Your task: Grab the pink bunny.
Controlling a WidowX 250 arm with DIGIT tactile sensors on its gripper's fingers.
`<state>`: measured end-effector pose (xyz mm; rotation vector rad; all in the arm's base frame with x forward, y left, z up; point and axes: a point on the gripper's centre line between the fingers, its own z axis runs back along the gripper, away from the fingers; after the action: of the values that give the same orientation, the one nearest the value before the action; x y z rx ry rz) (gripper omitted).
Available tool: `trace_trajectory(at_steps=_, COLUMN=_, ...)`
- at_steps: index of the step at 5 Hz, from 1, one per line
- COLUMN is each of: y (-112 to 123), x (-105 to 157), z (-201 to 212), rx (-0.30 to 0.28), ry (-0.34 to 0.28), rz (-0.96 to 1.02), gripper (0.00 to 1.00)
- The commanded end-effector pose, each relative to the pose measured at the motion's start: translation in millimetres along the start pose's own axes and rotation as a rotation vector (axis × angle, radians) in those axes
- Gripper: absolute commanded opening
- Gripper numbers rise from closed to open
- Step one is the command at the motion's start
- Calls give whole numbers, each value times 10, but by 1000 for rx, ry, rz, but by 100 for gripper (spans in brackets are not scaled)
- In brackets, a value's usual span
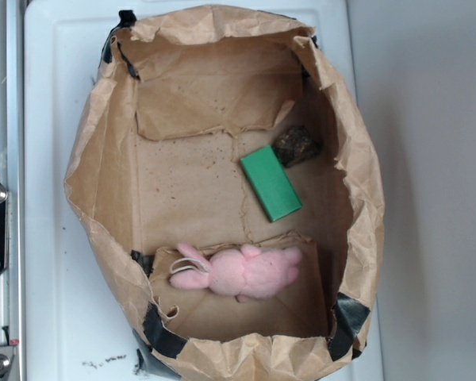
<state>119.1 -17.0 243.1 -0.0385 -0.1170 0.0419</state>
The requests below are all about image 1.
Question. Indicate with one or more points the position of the green rectangular block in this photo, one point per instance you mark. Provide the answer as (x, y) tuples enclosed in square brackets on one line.
[(270, 183)]

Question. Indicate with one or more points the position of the aluminium frame rail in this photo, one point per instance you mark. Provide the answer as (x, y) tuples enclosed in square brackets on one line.
[(12, 280)]

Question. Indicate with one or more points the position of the dark brown rock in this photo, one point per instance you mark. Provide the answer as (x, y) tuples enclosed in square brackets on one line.
[(295, 146)]

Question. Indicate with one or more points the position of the pink plush bunny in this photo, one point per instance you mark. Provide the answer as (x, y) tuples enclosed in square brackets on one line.
[(244, 273)]

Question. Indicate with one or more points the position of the brown paper bag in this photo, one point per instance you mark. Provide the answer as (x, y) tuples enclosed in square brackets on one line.
[(180, 99)]

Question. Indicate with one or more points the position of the white plastic tray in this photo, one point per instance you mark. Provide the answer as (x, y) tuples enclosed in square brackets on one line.
[(76, 330)]

